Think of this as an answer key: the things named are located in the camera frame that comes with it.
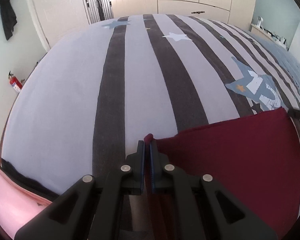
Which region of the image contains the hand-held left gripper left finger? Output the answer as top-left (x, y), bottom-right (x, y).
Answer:
top-left (14, 140), bottom-right (145, 240)

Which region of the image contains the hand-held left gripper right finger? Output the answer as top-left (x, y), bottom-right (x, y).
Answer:
top-left (149, 139), bottom-right (278, 240)

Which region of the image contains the maroon shirt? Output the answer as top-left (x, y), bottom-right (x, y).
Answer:
top-left (143, 107), bottom-right (300, 240)

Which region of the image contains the white headboard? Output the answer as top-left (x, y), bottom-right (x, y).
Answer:
top-left (286, 19), bottom-right (300, 53)

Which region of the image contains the white bedside table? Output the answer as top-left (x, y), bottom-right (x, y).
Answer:
top-left (250, 23), bottom-right (289, 52)

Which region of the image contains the bed with striped sheet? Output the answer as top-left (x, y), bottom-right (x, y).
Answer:
top-left (0, 14), bottom-right (300, 240)

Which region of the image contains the black folded garment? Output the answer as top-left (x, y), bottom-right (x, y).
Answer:
top-left (0, 158), bottom-right (63, 200)

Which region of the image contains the pink folded garment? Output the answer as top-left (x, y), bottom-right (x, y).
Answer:
top-left (0, 164), bottom-right (53, 240)

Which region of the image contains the red fire extinguisher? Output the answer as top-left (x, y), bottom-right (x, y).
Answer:
top-left (7, 70), bottom-right (23, 94)

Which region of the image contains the ribbed grey suitcase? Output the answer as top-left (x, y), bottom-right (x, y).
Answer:
top-left (85, 0), bottom-right (102, 25)
top-left (98, 0), bottom-right (115, 22)

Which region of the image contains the white door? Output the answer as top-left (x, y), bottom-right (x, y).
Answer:
top-left (27, 0), bottom-right (90, 50)

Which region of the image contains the dark hanging garment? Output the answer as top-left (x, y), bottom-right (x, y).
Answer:
top-left (0, 0), bottom-right (17, 41)

